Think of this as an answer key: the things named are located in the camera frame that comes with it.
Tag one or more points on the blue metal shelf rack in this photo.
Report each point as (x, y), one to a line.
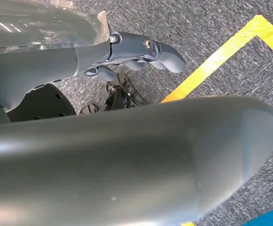
(271, 216)

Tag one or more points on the black robot foot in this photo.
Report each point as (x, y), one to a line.
(118, 96)

